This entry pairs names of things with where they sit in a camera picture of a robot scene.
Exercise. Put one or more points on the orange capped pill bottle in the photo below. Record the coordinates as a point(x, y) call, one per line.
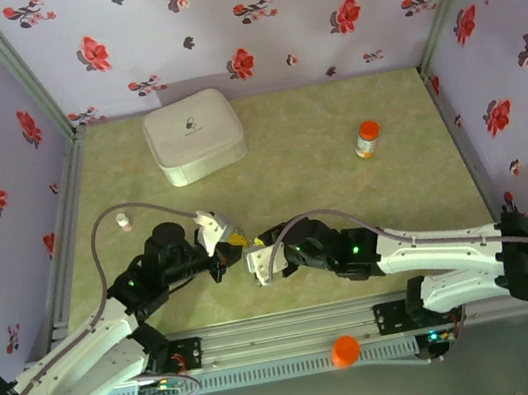
point(367, 139)

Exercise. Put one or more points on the white square box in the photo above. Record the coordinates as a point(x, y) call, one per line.
point(193, 138)

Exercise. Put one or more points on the small circuit board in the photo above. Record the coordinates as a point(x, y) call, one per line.
point(439, 336)
point(162, 389)

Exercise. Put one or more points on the aluminium table edge rail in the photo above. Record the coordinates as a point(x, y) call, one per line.
point(465, 158)
point(67, 230)

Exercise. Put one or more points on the orange plastic cap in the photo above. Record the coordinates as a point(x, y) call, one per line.
point(345, 351)

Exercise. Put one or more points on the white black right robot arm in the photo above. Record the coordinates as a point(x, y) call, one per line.
point(455, 251)

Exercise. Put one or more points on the small white pink bottle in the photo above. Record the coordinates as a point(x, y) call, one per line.
point(123, 222)

